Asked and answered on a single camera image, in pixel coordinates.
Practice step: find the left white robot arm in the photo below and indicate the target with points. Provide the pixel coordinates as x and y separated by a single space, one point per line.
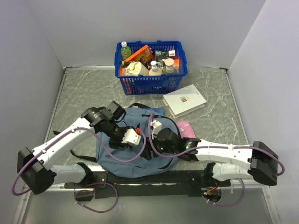
37 167

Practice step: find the beige crumpled paper bag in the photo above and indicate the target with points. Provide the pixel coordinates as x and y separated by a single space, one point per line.
135 69

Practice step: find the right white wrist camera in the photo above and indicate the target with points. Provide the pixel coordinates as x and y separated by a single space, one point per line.
156 127

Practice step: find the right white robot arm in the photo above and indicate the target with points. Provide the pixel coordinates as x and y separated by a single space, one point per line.
225 161

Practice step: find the blue grey backpack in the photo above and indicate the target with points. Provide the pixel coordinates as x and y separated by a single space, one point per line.
126 162

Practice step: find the green drink bottle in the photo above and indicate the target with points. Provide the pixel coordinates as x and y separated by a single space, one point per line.
125 50

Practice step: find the black green product box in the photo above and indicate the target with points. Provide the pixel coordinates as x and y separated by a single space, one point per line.
160 55

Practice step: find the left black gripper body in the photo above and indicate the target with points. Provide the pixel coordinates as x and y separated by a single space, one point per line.
117 133

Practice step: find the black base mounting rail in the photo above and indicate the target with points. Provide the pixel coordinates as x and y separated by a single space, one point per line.
174 182

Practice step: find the grey pump bottle beige cap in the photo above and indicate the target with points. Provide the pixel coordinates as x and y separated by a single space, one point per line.
169 67

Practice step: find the beige pump bottle white cap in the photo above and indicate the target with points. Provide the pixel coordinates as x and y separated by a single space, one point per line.
155 70

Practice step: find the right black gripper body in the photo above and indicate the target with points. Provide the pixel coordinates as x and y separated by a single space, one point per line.
159 147

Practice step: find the pink cat pencil case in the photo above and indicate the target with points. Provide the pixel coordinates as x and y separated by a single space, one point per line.
186 130

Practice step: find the white notebook with barcode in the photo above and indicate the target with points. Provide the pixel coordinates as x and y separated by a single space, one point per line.
184 101

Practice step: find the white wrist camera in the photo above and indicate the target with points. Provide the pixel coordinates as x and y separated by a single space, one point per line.
156 127
131 137

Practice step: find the Jane Eyre book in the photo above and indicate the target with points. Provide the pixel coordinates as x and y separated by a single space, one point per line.
159 110

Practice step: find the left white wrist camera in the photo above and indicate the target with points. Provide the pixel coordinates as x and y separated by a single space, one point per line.
131 137

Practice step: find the blue plastic shopping basket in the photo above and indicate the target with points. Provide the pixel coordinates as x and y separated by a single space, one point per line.
141 84

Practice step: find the small white barcode box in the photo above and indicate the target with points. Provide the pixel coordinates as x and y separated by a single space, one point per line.
171 53

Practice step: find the orange box in basket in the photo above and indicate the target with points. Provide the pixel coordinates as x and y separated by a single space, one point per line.
176 64

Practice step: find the orange snack box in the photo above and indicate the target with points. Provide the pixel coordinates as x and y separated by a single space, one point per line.
143 55

